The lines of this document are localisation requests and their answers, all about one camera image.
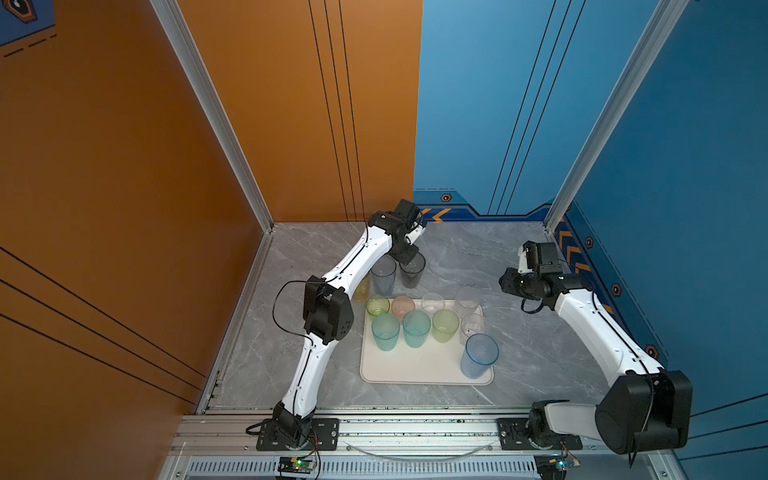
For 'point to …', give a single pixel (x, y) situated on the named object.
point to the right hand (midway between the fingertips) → (503, 280)
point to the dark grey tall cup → (411, 273)
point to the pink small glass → (401, 305)
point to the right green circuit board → (554, 466)
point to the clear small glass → (432, 302)
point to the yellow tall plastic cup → (362, 291)
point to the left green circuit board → (295, 465)
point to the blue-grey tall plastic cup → (383, 275)
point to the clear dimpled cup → (468, 297)
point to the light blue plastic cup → (480, 352)
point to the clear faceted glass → (471, 324)
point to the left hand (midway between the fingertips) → (405, 251)
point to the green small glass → (377, 305)
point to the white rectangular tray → (433, 363)
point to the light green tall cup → (445, 323)
